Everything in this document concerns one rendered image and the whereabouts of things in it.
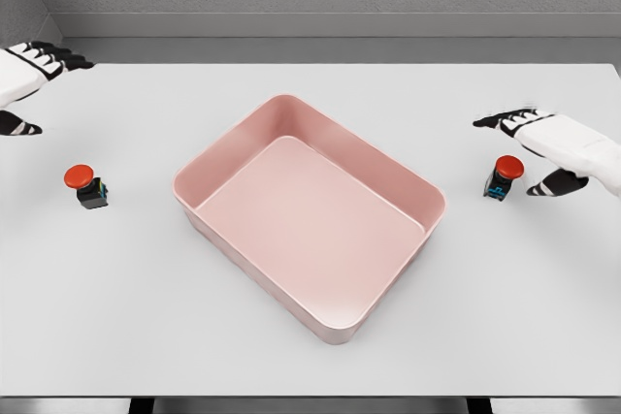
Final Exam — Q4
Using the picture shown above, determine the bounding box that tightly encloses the pink rectangular plastic basket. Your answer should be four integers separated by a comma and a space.
171, 93, 448, 347

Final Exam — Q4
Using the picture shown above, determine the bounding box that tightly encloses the white table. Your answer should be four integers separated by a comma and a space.
0, 62, 621, 402

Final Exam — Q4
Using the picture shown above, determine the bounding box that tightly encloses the red-button black industrial switch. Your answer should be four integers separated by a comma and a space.
64, 164, 111, 211
482, 154, 526, 202

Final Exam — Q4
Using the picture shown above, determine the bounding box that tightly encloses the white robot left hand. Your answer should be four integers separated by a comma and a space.
0, 40, 96, 138

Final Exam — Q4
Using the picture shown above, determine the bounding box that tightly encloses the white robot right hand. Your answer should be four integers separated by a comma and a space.
472, 108, 621, 198

